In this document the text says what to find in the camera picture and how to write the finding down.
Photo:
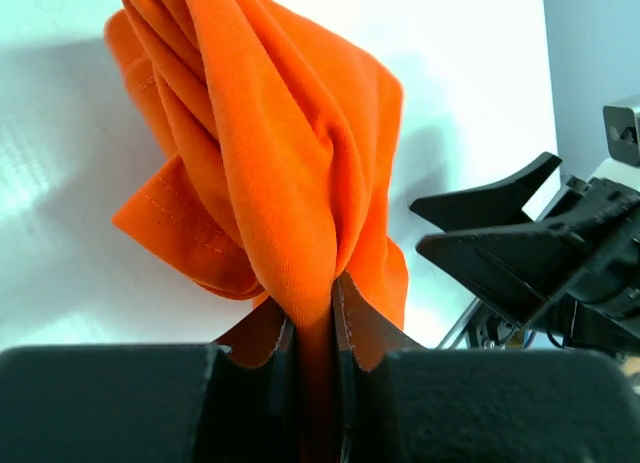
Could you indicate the orange t shirt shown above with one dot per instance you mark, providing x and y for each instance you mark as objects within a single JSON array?
[{"x": 279, "y": 138}]

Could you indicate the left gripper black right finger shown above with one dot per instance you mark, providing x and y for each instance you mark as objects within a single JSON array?
[{"x": 402, "y": 402}]

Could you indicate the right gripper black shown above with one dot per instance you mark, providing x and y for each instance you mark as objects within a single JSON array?
[{"x": 573, "y": 274}]

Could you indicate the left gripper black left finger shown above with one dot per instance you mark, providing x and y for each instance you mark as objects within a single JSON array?
[{"x": 228, "y": 400}]

